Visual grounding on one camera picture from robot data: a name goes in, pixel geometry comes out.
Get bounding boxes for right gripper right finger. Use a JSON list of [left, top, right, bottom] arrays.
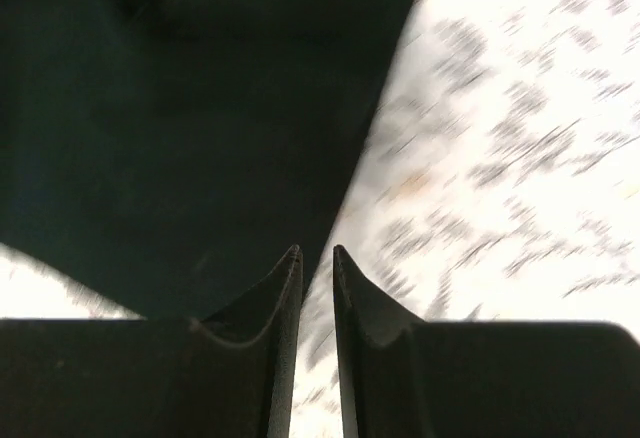
[[333, 246, 639, 437]]

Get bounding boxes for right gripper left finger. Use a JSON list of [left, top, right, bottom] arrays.
[[1, 247, 303, 437]]

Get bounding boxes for floral table mat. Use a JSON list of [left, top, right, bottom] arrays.
[[1, 0, 639, 437]]

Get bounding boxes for black t-shirt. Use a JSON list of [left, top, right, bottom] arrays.
[[1, 0, 414, 318]]

